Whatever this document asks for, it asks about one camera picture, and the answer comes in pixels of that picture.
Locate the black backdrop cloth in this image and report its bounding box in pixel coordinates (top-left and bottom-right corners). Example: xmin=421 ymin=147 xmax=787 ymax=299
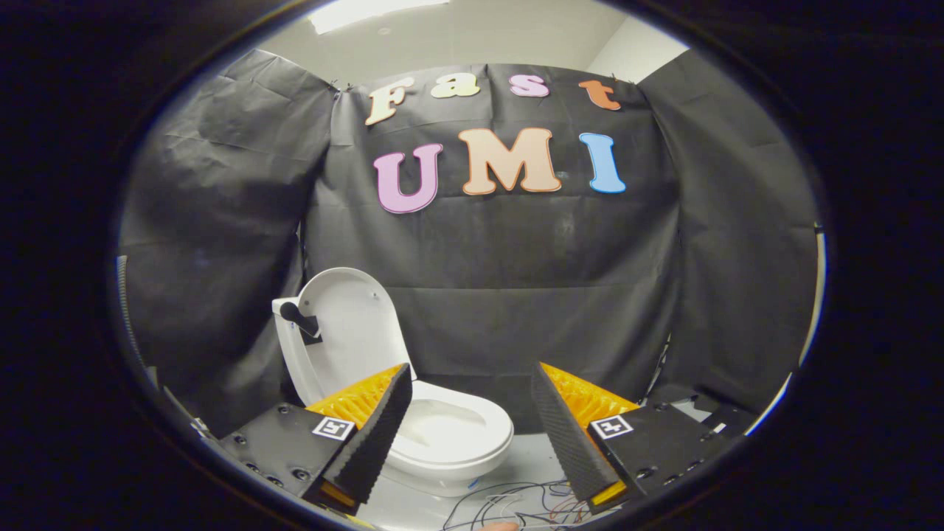
xmin=118 ymin=48 xmax=821 ymax=437

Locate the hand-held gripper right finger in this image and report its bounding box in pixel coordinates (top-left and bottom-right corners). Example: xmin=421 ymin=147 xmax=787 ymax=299
xmin=530 ymin=361 xmax=732 ymax=516

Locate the tangle of black cables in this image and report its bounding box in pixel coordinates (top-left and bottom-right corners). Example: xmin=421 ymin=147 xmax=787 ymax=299
xmin=441 ymin=479 xmax=594 ymax=531

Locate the white toilet seat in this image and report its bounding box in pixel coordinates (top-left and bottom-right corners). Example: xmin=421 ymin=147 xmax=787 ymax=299
xmin=387 ymin=379 xmax=516 ymax=474

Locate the white ceramic toilet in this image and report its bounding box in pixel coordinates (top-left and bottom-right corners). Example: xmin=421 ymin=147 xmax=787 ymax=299
xmin=271 ymin=295 xmax=516 ymax=497

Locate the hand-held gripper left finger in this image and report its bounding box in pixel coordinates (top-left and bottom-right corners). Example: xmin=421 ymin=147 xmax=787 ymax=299
xmin=218 ymin=361 xmax=414 ymax=517

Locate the white toilet lid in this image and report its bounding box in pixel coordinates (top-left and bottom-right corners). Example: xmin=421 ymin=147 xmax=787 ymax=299
xmin=279 ymin=267 xmax=418 ymax=408

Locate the white cable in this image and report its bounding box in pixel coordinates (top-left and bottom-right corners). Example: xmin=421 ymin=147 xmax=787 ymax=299
xmin=471 ymin=493 xmax=550 ymax=529

